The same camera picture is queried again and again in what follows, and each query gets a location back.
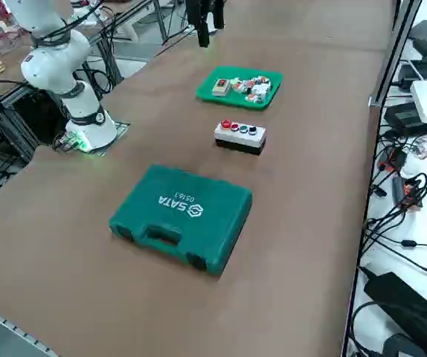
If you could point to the white contact block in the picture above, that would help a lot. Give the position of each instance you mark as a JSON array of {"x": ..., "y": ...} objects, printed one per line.
[
  {"x": 239, "y": 87},
  {"x": 261, "y": 92},
  {"x": 261, "y": 80},
  {"x": 250, "y": 98}
]

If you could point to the green plastic tool case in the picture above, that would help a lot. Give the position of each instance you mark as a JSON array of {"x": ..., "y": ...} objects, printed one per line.
[{"x": 183, "y": 223}]

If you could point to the red round push button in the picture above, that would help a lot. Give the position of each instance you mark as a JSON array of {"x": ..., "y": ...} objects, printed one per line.
[{"x": 235, "y": 127}]

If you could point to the black power adapter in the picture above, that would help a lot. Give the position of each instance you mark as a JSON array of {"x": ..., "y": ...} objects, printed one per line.
[{"x": 403, "y": 117}]

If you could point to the black selector switch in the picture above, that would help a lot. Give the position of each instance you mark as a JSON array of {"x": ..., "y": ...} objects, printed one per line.
[{"x": 252, "y": 130}]

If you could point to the red emergency stop button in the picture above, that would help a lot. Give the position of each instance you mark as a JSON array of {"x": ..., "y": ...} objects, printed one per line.
[{"x": 226, "y": 123}]

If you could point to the aluminium frame post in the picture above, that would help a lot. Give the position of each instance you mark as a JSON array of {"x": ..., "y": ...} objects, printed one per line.
[{"x": 395, "y": 56}]

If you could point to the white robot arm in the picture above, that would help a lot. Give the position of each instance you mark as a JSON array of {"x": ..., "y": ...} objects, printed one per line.
[{"x": 53, "y": 74}]

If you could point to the green round push button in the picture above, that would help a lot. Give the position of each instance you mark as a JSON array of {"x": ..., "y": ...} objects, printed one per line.
[{"x": 243, "y": 129}]

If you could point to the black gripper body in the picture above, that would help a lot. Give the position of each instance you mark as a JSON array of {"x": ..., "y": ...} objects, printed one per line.
[{"x": 198, "y": 9}]

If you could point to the beige small switch box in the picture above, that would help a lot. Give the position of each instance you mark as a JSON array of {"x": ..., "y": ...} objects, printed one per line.
[{"x": 221, "y": 88}]

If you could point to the green plastic tray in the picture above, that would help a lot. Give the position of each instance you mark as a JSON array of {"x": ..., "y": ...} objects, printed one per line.
[{"x": 206, "y": 91}]

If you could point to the white four-button control box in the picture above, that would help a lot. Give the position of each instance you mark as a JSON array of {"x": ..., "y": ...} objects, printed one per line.
[{"x": 239, "y": 143}]

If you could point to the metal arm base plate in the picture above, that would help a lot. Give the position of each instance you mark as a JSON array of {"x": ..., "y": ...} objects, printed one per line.
[{"x": 123, "y": 128}]

